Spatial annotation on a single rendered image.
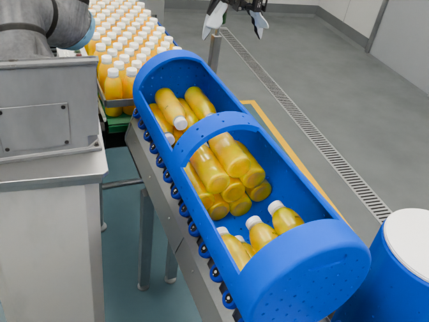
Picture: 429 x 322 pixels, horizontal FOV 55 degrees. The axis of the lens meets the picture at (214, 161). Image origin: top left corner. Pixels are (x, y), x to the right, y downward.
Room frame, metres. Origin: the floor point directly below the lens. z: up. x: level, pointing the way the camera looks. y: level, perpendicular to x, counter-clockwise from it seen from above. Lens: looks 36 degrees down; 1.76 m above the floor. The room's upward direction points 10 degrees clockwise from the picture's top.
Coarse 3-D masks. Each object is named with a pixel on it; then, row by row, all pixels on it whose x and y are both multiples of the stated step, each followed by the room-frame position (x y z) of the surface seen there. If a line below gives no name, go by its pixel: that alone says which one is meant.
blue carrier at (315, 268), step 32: (160, 64) 1.19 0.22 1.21; (192, 64) 1.30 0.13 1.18; (224, 96) 1.23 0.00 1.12; (160, 128) 0.96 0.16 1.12; (192, 128) 0.87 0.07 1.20; (224, 128) 0.86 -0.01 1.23; (256, 128) 0.90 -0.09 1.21; (288, 160) 0.78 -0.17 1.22; (192, 192) 0.72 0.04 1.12; (288, 192) 0.84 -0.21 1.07; (224, 224) 0.80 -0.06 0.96; (320, 224) 0.57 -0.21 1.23; (224, 256) 0.56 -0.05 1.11; (256, 256) 0.51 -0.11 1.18; (288, 256) 0.50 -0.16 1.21; (320, 256) 0.51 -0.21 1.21; (352, 256) 0.55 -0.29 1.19; (256, 288) 0.47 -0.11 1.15; (288, 288) 0.48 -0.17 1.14; (320, 288) 0.53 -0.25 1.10; (352, 288) 0.57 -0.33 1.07; (256, 320) 0.46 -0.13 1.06; (288, 320) 0.50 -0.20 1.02
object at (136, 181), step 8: (104, 120) 1.32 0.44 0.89; (104, 128) 1.28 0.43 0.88; (104, 136) 1.27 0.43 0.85; (112, 136) 1.49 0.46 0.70; (120, 136) 1.50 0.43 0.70; (104, 144) 1.27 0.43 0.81; (112, 144) 1.43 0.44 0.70; (120, 144) 1.44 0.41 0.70; (104, 184) 1.59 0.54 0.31; (112, 184) 1.61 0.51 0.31; (120, 184) 1.62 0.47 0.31; (128, 184) 1.64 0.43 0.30; (104, 224) 1.60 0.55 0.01
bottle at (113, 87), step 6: (108, 78) 1.35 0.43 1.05; (114, 78) 1.35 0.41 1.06; (120, 78) 1.37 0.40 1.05; (108, 84) 1.34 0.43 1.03; (114, 84) 1.34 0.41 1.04; (120, 84) 1.35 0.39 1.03; (108, 90) 1.33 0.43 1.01; (114, 90) 1.33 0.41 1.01; (120, 90) 1.35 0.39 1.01; (108, 96) 1.33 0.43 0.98; (114, 96) 1.33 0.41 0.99; (120, 96) 1.35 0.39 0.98; (108, 108) 1.33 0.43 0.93; (114, 108) 1.33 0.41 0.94; (120, 108) 1.35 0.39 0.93; (108, 114) 1.33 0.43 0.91; (114, 114) 1.33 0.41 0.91; (120, 114) 1.35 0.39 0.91
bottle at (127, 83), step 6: (126, 78) 1.38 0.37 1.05; (132, 78) 1.38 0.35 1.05; (126, 84) 1.37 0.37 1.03; (132, 84) 1.37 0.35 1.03; (126, 90) 1.37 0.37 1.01; (132, 90) 1.37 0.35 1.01; (126, 96) 1.37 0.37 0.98; (132, 96) 1.37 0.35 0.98; (126, 108) 1.37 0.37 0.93; (132, 108) 1.37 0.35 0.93
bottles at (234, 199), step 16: (160, 112) 1.13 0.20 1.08; (192, 112) 1.15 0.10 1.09; (192, 176) 0.84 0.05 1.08; (208, 192) 0.79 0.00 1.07; (224, 192) 0.81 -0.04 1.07; (240, 192) 0.83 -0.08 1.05; (256, 192) 0.85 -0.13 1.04; (208, 208) 0.79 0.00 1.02; (224, 208) 0.81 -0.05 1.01; (240, 208) 0.84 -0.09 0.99; (256, 224) 0.70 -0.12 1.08; (224, 240) 0.64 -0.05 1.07; (240, 240) 0.70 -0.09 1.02; (256, 240) 0.65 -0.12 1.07; (240, 256) 0.60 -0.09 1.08
